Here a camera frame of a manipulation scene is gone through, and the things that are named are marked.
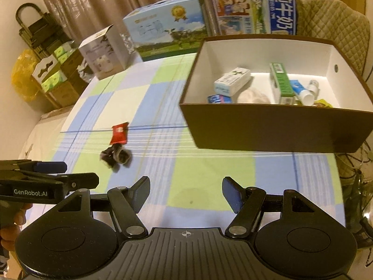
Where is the white knitted cloth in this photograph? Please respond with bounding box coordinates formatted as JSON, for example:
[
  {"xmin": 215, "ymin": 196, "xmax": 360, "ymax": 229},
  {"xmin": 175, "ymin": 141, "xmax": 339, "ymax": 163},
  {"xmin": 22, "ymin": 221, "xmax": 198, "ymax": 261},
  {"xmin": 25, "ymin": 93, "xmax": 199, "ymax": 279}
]
[{"xmin": 237, "ymin": 87, "xmax": 271, "ymax": 104}]

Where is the blue white medicine box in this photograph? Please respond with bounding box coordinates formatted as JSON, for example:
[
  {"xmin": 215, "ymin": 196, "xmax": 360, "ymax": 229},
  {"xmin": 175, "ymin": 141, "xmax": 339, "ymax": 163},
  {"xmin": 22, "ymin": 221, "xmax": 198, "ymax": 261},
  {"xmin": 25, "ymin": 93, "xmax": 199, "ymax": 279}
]
[{"xmin": 207, "ymin": 94, "xmax": 233, "ymax": 104}]

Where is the green white medicine box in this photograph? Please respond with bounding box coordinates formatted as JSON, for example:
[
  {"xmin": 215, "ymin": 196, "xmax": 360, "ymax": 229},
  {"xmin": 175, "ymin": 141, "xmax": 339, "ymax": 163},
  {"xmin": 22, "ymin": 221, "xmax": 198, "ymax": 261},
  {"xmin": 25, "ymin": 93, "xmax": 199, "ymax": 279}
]
[{"xmin": 269, "ymin": 63, "xmax": 295, "ymax": 105}]

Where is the long white carton box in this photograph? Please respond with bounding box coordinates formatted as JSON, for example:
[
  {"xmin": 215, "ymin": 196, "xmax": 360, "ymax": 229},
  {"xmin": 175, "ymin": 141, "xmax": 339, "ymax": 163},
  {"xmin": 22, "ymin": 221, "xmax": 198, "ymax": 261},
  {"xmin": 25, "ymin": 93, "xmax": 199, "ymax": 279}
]
[{"xmin": 214, "ymin": 67, "xmax": 251, "ymax": 97}]

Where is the blue cream tube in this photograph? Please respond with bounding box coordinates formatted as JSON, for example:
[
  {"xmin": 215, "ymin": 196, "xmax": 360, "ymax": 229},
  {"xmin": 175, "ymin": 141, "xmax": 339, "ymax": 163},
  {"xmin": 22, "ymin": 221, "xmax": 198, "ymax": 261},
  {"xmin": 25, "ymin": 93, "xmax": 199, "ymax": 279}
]
[{"xmin": 290, "ymin": 80, "xmax": 314, "ymax": 106}]

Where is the yellow snack packet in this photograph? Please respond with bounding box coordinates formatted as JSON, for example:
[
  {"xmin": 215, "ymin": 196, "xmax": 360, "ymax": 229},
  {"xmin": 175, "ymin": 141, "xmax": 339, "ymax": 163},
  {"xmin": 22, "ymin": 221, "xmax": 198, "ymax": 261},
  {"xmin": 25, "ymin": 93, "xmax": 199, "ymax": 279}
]
[{"xmin": 313, "ymin": 99, "xmax": 333, "ymax": 108}]

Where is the small white pill bottle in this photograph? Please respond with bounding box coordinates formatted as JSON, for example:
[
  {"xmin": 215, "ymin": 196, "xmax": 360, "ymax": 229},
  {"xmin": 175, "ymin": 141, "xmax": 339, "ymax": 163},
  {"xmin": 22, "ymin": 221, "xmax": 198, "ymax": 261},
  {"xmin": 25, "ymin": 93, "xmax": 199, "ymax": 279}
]
[{"xmin": 307, "ymin": 80, "xmax": 319, "ymax": 97}]

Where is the person's left hand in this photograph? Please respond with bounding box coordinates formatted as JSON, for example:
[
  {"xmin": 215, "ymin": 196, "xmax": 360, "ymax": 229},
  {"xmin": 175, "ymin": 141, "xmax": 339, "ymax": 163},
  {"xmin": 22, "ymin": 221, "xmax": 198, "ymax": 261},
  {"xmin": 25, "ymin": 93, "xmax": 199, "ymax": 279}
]
[{"xmin": 1, "ymin": 203, "xmax": 33, "ymax": 252}]

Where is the dark brown scrunchie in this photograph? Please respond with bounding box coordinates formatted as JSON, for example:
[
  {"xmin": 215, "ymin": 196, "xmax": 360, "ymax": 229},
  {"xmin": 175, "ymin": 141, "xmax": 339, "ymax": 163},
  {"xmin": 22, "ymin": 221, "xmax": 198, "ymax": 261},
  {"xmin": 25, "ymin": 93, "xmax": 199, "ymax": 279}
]
[{"xmin": 99, "ymin": 143, "xmax": 132, "ymax": 173}]

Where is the red candy wrapper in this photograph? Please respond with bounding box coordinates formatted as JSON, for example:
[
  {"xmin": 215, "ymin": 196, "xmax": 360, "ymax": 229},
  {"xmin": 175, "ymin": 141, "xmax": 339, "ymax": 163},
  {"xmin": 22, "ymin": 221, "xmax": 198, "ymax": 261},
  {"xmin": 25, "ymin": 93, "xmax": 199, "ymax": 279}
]
[{"xmin": 109, "ymin": 122, "xmax": 129, "ymax": 145}]

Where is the checkered bed sheet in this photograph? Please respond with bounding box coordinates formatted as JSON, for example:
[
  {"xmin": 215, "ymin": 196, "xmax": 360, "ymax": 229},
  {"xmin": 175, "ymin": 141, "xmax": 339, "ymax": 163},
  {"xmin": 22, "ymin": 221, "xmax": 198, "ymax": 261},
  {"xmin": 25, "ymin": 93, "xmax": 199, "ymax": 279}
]
[{"xmin": 20, "ymin": 54, "xmax": 345, "ymax": 228}]

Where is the yellow plastic bag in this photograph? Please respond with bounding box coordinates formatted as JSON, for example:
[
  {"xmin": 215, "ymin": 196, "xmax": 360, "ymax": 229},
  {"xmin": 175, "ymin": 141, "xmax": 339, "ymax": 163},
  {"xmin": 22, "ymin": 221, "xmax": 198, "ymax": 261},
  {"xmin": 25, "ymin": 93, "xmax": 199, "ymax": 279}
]
[{"xmin": 11, "ymin": 49, "xmax": 40, "ymax": 102}]

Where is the cardboard box with tissues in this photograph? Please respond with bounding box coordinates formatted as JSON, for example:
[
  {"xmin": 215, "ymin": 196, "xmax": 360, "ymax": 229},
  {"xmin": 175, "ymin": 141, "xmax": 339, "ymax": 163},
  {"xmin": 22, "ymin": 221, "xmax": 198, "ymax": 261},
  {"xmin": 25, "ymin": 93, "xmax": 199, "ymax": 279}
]
[{"xmin": 32, "ymin": 41, "xmax": 88, "ymax": 109}]

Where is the white plastic bag clutter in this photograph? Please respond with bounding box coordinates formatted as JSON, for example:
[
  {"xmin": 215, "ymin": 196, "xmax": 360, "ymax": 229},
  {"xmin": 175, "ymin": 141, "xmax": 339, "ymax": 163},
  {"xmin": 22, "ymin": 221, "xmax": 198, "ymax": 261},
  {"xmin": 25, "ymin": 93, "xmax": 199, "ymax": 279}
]
[{"xmin": 77, "ymin": 59, "xmax": 94, "ymax": 84}]

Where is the brown cardboard storage box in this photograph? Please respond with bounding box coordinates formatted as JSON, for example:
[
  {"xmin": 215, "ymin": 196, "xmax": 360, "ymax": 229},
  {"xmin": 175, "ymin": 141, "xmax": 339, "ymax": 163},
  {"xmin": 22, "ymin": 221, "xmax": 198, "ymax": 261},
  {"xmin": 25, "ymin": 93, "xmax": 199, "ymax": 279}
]
[{"xmin": 180, "ymin": 35, "xmax": 372, "ymax": 152}]

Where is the humidifier product box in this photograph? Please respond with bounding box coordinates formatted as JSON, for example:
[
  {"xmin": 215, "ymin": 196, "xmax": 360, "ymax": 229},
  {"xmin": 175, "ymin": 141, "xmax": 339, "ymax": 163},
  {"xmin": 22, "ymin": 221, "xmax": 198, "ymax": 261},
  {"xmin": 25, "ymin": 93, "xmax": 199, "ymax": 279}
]
[{"xmin": 78, "ymin": 25, "xmax": 130, "ymax": 80}]

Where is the black folding cart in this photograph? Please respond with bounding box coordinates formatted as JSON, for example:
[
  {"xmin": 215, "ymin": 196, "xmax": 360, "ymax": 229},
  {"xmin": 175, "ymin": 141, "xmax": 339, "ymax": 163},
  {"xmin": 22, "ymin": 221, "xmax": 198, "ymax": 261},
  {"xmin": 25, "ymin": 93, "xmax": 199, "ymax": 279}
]
[{"xmin": 15, "ymin": 3, "xmax": 71, "ymax": 60}]

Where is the green cow milk carton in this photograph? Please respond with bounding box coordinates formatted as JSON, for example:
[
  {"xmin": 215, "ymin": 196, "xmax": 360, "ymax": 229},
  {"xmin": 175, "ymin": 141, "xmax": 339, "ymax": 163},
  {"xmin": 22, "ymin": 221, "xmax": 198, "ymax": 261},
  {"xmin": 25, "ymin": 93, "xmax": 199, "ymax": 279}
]
[{"xmin": 123, "ymin": 0, "xmax": 211, "ymax": 61}]

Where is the blue cartoon milk carton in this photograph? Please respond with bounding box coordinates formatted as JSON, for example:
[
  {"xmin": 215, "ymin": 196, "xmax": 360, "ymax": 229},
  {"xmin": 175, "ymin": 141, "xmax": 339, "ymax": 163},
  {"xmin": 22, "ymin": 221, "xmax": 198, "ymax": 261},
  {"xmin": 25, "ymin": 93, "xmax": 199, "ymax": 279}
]
[{"xmin": 212, "ymin": 0, "xmax": 297, "ymax": 35}]

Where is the beige quilted chair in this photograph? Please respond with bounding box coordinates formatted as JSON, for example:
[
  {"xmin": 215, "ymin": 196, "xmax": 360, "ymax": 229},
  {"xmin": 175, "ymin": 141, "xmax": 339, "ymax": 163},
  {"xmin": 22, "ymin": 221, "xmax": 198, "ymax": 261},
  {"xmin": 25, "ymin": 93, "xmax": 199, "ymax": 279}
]
[{"xmin": 296, "ymin": 0, "xmax": 370, "ymax": 74}]

